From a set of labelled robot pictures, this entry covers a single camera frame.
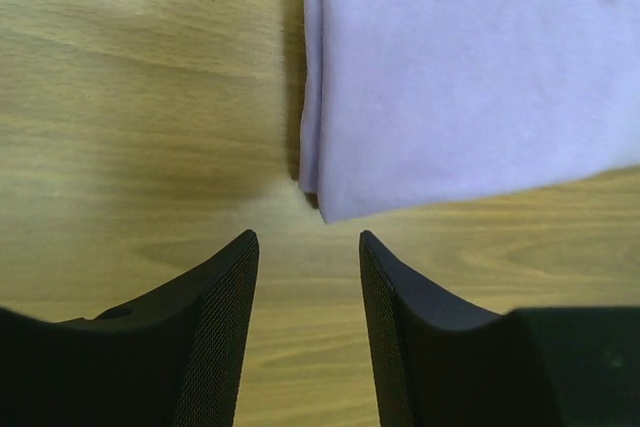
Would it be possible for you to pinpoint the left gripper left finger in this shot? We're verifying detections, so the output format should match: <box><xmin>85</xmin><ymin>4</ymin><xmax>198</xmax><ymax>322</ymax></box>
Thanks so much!
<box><xmin>1</xmin><ymin>231</ymin><xmax>259</xmax><ymax>426</ymax></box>

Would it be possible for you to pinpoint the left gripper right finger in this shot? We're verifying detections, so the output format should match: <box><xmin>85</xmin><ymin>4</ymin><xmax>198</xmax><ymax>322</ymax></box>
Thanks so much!
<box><xmin>359</xmin><ymin>231</ymin><xmax>639</xmax><ymax>427</ymax></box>

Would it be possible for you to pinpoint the purple t shirt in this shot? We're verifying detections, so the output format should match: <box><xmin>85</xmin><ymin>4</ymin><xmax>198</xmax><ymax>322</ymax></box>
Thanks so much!
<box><xmin>299</xmin><ymin>0</ymin><xmax>639</xmax><ymax>222</ymax></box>

